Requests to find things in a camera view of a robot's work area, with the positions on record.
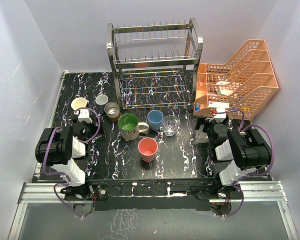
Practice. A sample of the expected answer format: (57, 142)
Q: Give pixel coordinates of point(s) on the brown and cream cup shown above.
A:
(112, 111)

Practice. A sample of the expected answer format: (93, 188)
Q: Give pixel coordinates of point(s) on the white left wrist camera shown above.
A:
(83, 115)

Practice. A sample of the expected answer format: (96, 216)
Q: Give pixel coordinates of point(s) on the white cat-pattern mug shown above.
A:
(130, 127)

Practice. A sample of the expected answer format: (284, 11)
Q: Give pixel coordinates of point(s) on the steel two-tier dish rack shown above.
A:
(155, 65)

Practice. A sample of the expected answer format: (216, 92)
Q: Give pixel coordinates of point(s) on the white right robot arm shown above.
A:
(247, 152)

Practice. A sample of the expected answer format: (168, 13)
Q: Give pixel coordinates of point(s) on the white box in organizer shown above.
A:
(223, 90)

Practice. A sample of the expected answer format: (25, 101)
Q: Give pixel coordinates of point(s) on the blue plastic cup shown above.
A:
(155, 119)

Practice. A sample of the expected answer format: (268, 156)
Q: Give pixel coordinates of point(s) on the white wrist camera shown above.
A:
(83, 115)
(219, 115)

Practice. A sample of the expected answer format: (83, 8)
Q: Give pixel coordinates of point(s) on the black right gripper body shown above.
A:
(209, 130)

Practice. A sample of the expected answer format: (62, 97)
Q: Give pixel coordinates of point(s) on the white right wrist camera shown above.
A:
(219, 115)

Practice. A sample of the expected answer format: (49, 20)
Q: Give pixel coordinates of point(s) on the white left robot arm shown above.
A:
(59, 149)

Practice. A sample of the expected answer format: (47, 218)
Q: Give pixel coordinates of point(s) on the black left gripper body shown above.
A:
(90, 129)

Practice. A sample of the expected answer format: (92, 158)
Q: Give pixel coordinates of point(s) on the grey patterned small cup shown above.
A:
(101, 100)

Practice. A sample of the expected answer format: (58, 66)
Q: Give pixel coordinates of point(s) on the orange plastic file organizer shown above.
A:
(251, 74)

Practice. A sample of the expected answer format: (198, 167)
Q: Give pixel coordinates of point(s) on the aluminium front rail frame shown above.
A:
(154, 209)

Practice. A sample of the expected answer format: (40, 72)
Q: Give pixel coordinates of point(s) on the black mug cream inside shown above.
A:
(79, 102)

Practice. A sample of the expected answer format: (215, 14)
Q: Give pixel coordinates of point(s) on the blue capped marker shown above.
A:
(197, 106)

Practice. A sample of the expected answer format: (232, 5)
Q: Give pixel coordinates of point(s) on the pink plastic cup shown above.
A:
(148, 148)

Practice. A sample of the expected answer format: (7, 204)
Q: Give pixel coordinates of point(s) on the clear glass cup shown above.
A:
(170, 125)

